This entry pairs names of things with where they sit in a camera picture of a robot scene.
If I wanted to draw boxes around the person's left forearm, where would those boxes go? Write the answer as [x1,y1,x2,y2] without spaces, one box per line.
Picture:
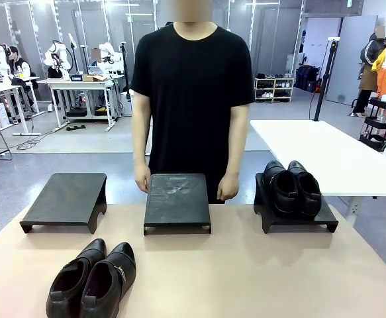
[226,129,248,178]

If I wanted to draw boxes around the black equipment cases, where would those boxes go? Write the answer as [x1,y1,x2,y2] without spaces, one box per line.
[295,64,322,93]

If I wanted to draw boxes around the white desk with crossbar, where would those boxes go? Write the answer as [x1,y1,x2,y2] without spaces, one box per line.
[36,74,126,133]

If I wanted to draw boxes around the thin black camera tripod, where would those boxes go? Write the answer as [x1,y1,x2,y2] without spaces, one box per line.
[119,41,132,116]

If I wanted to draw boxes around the seated person behind desk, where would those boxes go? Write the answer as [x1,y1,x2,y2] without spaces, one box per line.
[89,47,103,68]

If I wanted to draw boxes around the white shoe rack with shoes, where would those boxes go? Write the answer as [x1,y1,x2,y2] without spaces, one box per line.
[254,76,295,103]

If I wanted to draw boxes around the person in black t-shirt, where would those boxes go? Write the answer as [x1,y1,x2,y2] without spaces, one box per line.
[130,0,256,205]

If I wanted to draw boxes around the person's right hand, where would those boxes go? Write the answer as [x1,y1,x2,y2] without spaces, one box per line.
[134,162,154,193]

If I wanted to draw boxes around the black trolley cart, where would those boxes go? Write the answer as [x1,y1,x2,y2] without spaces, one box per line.
[359,97,386,152]

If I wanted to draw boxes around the mannequin with dark jacket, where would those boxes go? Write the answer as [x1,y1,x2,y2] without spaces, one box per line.
[349,26,386,118]

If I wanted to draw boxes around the black leather shoe silver buckle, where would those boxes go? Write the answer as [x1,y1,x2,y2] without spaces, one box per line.
[79,241,137,318]

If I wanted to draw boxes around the person's left hand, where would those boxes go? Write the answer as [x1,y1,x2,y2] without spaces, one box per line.
[217,172,240,201]

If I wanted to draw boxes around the black shoe stand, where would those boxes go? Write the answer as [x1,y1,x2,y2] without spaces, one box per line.
[19,172,108,235]
[254,172,340,235]
[143,173,213,237]

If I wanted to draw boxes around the black leather strap shoe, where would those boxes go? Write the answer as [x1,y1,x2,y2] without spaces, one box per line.
[287,160,322,219]
[262,160,299,215]
[45,238,108,318]

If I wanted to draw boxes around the seated person dark jacket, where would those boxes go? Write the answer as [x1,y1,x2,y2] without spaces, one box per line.
[7,46,38,115]

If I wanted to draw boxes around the white table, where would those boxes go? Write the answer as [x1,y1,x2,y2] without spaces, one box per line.
[250,119,386,230]

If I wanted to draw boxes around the black tripod pole white head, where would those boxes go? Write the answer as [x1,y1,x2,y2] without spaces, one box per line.
[313,37,341,122]

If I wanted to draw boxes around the person's right forearm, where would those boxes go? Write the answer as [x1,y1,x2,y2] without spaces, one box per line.
[132,125,152,167]

